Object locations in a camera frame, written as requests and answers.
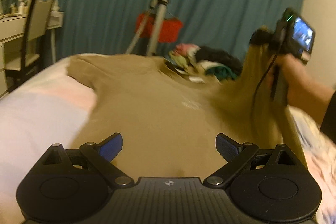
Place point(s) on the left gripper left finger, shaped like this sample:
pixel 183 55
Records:
pixel 99 157

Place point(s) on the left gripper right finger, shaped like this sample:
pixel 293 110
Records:
pixel 237 157

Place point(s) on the tan t-shirt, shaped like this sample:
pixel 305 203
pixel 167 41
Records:
pixel 169 123

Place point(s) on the pile of assorted clothes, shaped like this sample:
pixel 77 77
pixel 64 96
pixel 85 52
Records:
pixel 190 59

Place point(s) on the person's right hand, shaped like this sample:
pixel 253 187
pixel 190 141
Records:
pixel 299 79

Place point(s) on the pastel tie-dye bedspread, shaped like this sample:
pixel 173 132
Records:
pixel 52 107

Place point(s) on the red basket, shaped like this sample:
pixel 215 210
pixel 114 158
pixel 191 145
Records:
pixel 169 31

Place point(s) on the white desk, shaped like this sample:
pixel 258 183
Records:
pixel 12 28

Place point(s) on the silver camera tripod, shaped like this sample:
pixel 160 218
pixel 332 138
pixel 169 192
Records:
pixel 159 9

